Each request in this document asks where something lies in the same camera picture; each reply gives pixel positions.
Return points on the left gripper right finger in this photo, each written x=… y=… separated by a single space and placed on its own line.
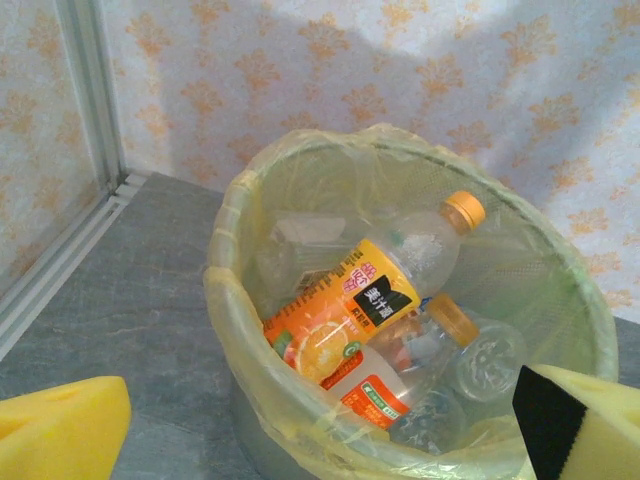
x=590 y=430

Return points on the aluminium frame post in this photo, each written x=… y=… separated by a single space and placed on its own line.
x=92 y=100

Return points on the yellow orange juice bottle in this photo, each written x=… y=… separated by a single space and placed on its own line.
x=350 y=285

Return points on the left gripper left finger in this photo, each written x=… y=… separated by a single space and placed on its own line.
x=55 y=435

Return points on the aluminium table side rail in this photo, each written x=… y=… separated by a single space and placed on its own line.
x=60 y=250

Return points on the orange label bottle orange cap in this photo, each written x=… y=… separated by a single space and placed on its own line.
x=372 y=395

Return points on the clear bottle white green label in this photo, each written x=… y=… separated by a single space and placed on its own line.
x=300 y=240

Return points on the yellow-lined mesh trash bin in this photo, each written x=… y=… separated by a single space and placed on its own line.
x=235 y=320

